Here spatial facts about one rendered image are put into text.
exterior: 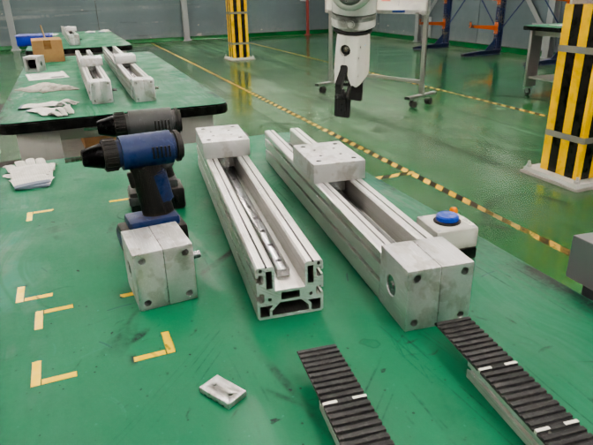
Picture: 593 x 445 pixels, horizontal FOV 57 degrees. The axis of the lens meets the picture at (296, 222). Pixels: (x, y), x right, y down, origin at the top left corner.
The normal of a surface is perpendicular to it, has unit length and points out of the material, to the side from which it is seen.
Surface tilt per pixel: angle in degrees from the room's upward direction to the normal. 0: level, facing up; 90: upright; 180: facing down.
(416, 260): 0
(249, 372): 0
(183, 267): 90
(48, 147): 90
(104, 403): 0
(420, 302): 90
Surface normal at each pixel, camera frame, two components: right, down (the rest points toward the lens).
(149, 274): 0.43, 0.34
